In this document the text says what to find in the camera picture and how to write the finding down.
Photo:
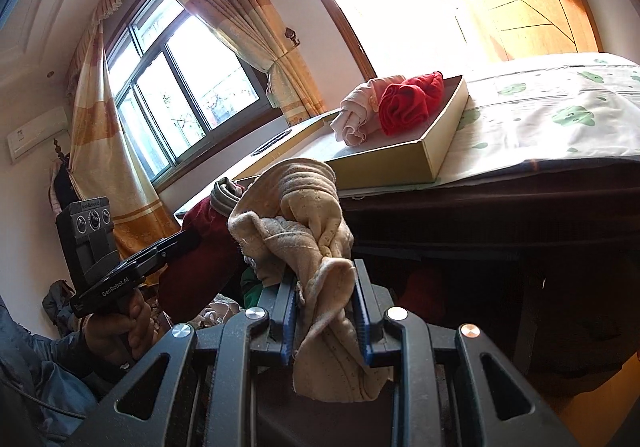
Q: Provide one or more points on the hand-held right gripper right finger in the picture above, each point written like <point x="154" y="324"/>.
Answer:
<point x="362" y="317"/>

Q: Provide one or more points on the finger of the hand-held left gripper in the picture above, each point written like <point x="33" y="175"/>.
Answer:
<point x="170" y="246"/>

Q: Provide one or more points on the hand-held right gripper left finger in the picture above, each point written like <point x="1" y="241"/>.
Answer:
<point x="287" y="322"/>

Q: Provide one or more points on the dark red underwear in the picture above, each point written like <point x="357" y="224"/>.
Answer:
<point x="200" y="257"/>

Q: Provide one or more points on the beige underwear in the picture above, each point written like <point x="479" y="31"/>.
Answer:
<point x="310" y="217"/>

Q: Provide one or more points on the shallow cardboard box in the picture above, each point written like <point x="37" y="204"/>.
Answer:
<point x="400" y="157"/>

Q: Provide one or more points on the pink underwear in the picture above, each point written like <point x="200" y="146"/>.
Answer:
<point x="357" y="112"/>

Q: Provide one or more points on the bright red underwear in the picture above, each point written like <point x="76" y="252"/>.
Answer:
<point x="405" y="107"/>

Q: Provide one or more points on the person's left forearm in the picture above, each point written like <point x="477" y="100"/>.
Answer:
<point x="40" y="367"/>

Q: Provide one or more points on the cream underwear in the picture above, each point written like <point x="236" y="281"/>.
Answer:
<point x="220" y="314"/>

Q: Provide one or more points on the person's left hand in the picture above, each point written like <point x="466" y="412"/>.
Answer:
<point x="110" y="334"/>

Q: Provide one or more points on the coat rack with clothes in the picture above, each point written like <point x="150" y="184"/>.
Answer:
<point x="65" y="187"/>

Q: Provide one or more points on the grey blue cloth bundle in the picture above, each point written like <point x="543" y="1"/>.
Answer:
<point x="57" y="307"/>

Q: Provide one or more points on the beige checked curtain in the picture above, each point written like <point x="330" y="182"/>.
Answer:
<point x="100" y="142"/>
<point x="240" y="12"/>

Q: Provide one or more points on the white air conditioner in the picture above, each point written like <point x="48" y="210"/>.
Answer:
<point x="37" y="134"/>

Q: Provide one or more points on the sliding glass window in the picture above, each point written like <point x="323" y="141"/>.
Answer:
<point x="190" y="77"/>

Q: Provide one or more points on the curtain tieback hook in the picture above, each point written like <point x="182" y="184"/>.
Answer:
<point x="292" y="37"/>

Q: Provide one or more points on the cloud print tablecloth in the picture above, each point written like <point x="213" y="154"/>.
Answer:
<point x="550" y="137"/>

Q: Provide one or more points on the wooden door frame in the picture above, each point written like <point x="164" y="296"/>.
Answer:
<point x="340" y="22"/>

